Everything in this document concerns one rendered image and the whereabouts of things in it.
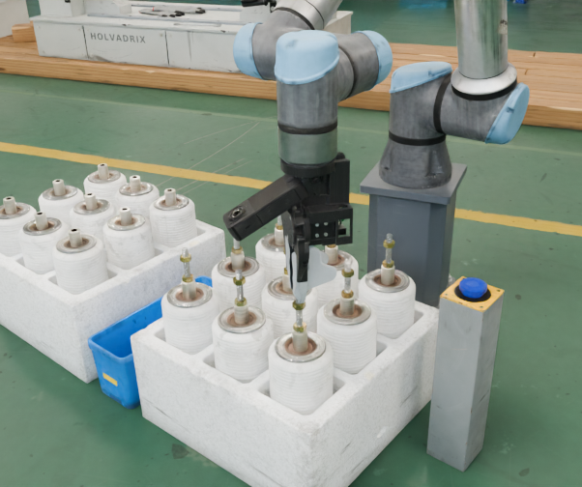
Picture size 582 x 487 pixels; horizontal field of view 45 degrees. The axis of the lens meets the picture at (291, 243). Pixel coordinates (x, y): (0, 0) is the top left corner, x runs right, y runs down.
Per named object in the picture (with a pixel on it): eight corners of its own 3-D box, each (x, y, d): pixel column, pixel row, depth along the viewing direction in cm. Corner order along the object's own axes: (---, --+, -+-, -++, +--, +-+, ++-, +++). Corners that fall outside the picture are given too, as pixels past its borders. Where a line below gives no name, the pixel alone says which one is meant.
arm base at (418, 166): (390, 157, 157) (392, 114, 153) (457, 166, 152) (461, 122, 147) (369, 183, 145) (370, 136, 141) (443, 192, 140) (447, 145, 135)
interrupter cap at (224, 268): (268, 271, 125) (267, 267, 125) (231, 284, 121) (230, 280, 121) (245, 254, 130) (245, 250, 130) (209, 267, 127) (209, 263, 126)
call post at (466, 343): (446, 430, 124) (461, 276, 109) (483, 447, 120) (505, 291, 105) (425, 453, 119) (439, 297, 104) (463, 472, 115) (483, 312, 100)
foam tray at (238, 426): (279, 320, 155) (277, 248, 147) (439, 391, 133) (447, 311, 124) (141, 416, 129) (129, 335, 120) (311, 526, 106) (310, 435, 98)
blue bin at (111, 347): (206, 321, 156) (202, 273, 150) (243, 338, 149) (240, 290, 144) (93, 390, 136) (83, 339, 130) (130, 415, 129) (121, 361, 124)
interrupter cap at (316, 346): (292, 329, 109) (292, 325, 109) (334, 343, 105) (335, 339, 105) (264, 354, 103) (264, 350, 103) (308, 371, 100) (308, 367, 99)
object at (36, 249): (65, 286, 156) (49, 213, 148) (91, 300, 151) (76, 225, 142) (25, 304, 150) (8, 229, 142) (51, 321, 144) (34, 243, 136)
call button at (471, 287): (466, 285, 107) (467, 273, 106) (490, 294, 105) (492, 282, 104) (453, 297, 105) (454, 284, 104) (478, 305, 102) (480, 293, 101)
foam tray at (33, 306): (125, 249, 186) (115, 186, 177) (230, 300, 163) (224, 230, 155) (-15, 314, 160) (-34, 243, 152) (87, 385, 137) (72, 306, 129)
